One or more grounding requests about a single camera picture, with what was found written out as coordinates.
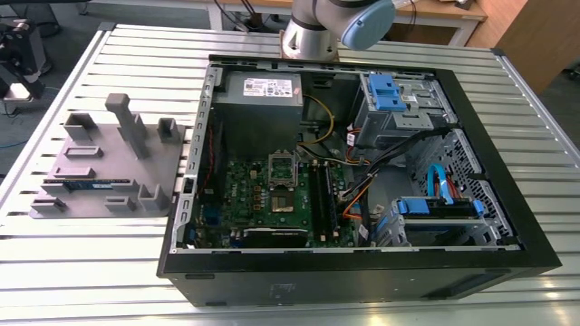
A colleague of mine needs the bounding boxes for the metal socket cover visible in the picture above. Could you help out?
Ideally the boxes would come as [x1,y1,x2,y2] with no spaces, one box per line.
[268,148,300,189]

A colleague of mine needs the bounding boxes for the CPU socket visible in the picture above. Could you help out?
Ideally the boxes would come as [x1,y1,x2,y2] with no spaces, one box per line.
[271,189,301,214]

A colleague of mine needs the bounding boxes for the black mesh waste bin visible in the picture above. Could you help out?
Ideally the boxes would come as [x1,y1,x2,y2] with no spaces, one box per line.
[27,0,63,38]

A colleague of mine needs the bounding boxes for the grey parts rack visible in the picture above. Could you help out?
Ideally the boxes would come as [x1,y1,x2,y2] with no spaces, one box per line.
[27,93,188,220]

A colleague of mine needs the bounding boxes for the RAM stick blue label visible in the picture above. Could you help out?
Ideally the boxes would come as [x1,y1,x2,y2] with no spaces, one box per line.
[44,177,133,191]

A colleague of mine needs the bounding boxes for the grey power supply unit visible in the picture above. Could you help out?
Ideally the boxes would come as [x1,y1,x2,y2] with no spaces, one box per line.
[211,71,304,160]

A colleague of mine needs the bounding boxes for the green motherboard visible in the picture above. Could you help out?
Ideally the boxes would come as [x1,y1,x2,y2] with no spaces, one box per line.
[192,159,359,249]

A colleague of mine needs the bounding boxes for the black graphics card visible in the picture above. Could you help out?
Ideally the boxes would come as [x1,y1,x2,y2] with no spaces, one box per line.
[241,226,309,249]

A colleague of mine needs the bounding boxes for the RAM slot white clips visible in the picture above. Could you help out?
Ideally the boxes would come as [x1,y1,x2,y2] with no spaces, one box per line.
[313,161,329,240]
[323,161,341,239]

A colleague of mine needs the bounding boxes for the blue drive bay clip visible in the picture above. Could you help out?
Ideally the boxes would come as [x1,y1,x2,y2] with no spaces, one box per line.
[368,73,400,98]
[375,94,408,111]

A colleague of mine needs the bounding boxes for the metal drive cage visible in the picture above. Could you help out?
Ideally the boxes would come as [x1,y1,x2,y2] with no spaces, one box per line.
[369,196,520,248]
[352,73,459,147]

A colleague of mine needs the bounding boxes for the black PC case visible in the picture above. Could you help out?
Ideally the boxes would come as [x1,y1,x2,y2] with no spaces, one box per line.
[156,53,563,308]

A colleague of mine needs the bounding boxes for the hard disk in blue carrier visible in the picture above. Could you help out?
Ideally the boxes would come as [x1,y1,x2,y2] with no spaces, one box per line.
[396,198,484,220]

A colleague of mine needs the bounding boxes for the wooden cabinet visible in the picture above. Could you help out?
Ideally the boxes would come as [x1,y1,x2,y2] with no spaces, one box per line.
[465,0,580,94]

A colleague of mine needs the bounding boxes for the yellow black power wire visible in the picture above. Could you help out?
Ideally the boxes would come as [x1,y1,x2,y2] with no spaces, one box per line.
[299,94,336,146]

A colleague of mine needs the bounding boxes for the orange wire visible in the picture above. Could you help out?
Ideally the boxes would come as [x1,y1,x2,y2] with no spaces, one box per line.
[341,192,377,221]

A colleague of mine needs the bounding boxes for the black cable bundle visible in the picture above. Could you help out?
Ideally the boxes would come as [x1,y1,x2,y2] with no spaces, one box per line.
[337,128,457,201]

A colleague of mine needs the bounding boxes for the wooden desk white frame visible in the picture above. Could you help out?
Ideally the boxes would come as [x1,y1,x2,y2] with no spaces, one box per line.
[384,0,489,48]

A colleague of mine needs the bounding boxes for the blue data wire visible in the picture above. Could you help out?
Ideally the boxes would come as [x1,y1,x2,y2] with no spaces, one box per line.
[427,162,456,206]

